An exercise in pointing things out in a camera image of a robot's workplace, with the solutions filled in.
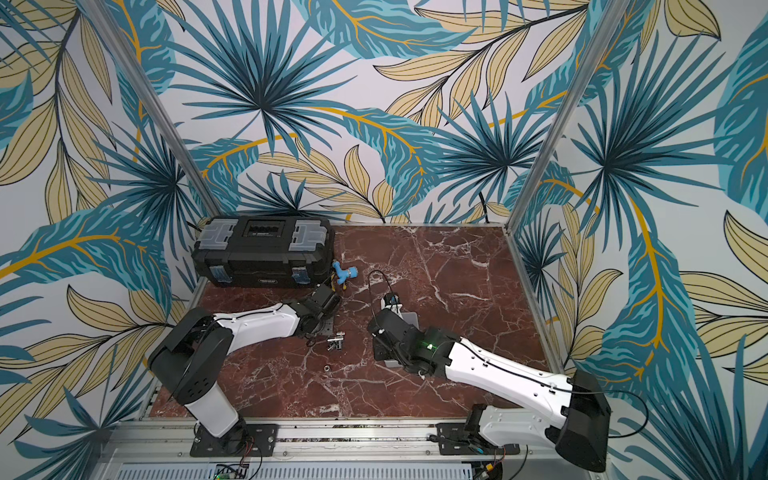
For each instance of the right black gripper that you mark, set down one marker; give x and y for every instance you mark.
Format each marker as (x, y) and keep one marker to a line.
(383, 346)

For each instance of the black plastic toolbox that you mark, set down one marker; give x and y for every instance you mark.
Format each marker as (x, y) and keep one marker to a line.
(265, 251)

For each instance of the blue yellow clamp tool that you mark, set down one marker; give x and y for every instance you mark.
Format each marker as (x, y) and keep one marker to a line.
(340, 276)

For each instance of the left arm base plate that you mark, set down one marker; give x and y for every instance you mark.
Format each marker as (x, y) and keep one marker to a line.
(242, 439)

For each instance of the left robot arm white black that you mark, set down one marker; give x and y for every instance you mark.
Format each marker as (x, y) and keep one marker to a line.
(189, 360)

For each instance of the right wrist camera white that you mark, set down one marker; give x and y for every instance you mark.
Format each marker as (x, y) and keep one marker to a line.
(392, 302)

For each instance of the right metal frame post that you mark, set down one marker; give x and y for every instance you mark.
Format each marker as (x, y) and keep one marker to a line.
(582, 76)

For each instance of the left metal frame post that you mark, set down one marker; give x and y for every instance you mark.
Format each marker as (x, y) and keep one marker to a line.
(107, 27)

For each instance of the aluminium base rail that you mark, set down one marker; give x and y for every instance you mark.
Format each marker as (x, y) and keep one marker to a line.
(324, 448)

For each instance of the metal frame post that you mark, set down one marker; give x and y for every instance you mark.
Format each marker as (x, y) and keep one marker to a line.
(582, 76)
(107, 27)

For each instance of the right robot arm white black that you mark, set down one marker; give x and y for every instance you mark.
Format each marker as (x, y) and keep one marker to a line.
(569, 414)

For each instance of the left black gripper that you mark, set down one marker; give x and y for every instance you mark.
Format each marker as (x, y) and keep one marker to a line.
(329, 326)

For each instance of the translucent plastic storage box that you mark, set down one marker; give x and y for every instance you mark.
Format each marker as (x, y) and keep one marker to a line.
(410, 318)

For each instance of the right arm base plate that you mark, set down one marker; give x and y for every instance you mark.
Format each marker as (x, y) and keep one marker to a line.
(458, 439)

